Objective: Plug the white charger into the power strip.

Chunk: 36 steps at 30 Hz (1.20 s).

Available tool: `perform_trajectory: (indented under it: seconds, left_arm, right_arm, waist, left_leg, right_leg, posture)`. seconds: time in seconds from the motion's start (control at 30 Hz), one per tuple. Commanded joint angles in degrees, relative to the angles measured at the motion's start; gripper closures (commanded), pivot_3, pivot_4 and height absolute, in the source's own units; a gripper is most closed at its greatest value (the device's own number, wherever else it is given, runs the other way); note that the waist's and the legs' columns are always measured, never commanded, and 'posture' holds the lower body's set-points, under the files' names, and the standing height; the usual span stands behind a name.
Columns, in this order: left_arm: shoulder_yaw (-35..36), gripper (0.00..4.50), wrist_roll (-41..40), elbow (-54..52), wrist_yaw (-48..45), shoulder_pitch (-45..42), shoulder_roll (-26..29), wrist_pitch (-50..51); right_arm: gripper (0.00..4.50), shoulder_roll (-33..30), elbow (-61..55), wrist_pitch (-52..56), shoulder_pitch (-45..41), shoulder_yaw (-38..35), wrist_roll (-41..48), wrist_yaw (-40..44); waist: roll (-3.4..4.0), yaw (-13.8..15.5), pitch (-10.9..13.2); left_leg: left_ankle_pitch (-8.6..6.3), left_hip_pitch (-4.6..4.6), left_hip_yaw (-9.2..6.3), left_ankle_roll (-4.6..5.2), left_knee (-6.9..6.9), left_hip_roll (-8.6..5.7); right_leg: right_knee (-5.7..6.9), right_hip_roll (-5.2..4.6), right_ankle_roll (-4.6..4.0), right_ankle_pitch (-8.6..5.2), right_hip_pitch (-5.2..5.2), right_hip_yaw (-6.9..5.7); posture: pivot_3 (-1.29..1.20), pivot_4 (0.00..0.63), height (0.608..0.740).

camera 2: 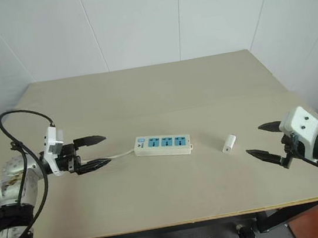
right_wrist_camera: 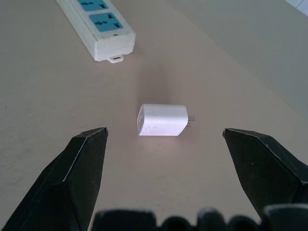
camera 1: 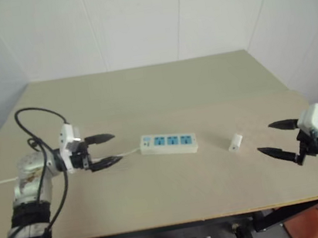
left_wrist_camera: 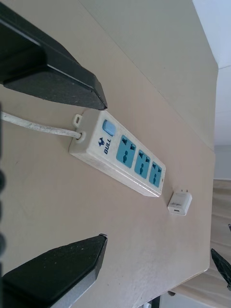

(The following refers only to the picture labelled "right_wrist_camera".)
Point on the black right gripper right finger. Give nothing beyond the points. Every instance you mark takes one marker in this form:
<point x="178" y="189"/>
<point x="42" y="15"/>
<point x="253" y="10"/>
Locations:
<point x="264" y="168"/>

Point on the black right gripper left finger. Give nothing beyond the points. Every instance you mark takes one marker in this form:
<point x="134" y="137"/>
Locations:
<point x="62" y="183"/>

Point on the white charger plug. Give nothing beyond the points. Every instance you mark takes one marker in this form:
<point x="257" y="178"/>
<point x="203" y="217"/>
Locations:
<point x="161" y="120"/>

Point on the white power strip teal sockets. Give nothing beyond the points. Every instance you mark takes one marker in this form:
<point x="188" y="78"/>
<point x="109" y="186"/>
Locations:
<point x="103" y="29"/>

